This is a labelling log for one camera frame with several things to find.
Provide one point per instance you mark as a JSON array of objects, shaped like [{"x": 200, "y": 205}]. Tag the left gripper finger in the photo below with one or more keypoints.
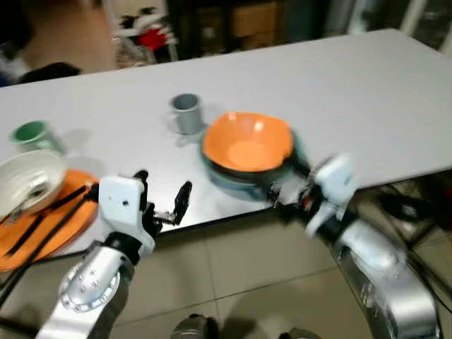
[
  {"x": 183, "y": 199},
  {"x": 142, "y": 185}
]

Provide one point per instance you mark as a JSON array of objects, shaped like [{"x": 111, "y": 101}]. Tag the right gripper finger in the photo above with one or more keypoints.
[
  {"x": 301, "y": 168},
  {"x": 284, "y": 199}
]

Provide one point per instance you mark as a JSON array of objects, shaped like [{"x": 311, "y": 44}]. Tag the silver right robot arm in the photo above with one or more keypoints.
[{"x": 381, "y": 282}]

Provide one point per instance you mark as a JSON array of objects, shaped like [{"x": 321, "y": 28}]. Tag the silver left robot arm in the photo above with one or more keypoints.
[{"x": 88, "y": 286}]

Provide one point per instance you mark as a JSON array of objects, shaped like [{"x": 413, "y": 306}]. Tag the orange bowl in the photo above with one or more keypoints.
[{"x": 247, "y": 141}]

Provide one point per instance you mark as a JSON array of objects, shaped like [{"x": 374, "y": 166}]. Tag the grey mug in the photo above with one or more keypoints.
[{"x": 188, "y": 116}]

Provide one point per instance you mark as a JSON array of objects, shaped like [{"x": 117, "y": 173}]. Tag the orange plate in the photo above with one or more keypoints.
[{"x": 63, "y": 233}]

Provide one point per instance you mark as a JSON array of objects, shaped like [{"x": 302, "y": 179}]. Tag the black object under table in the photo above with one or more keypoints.
[{"x": 406, "y": 206}]

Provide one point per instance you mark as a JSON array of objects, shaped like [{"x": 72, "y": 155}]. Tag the black chopstick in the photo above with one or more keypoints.
[
  {"x": 42, "y": 247},
  {"x": 49, "y": 220}
]

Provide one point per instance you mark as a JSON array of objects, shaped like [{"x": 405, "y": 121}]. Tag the white bowl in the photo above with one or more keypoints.
[{"x": 32, "y": 180}]

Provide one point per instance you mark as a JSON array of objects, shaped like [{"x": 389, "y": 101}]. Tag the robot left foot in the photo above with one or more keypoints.
[{"x": 194, "y": 328}]

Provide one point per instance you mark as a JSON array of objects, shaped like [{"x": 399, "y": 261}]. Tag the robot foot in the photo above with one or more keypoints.
[
  {"x": 300, "y": 334},
  {"x": 194, "y": 328}
]

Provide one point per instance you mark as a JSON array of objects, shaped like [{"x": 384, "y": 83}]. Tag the green mug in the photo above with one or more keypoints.
[{"x": 35, "y": 135}]

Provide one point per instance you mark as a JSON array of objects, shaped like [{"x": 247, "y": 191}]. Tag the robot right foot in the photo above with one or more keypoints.
[{"x": 300, "y": 334}]

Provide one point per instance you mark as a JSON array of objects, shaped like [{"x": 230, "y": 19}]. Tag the black rounded object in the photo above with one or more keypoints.
[{"x": 49, "y": 70}]

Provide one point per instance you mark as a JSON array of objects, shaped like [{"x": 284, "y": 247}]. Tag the red item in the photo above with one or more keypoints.
[{"x": 152, "y": 37}]

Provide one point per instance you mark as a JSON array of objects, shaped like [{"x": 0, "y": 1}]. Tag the cardboard box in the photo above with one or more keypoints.
[{"x": 256, "y": 19}]

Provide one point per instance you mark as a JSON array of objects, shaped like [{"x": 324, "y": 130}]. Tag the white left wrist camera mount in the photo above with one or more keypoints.
[{"x": 120, "y": 205}]

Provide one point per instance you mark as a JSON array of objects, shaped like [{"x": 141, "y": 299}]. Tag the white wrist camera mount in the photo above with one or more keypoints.
[
  {"x": 335, "y": 180},
  {"x": 120, "y": 205}
]

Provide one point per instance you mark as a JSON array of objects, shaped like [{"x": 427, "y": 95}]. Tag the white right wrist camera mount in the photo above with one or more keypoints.
[{"x": 335, "y": 180}]

